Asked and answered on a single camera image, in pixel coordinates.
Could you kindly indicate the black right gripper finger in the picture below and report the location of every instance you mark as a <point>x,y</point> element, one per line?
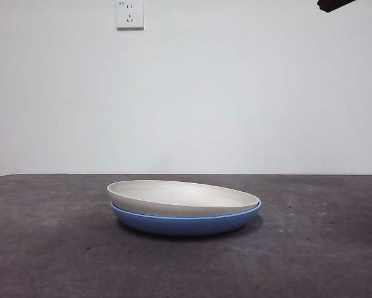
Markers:
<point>331,4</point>

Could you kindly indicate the white wall socket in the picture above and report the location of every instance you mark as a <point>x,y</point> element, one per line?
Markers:
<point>130,14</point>

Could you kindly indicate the white plate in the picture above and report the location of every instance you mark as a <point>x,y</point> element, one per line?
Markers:
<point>173,198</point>

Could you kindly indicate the blue plate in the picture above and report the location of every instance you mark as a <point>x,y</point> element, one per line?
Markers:
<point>179,226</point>

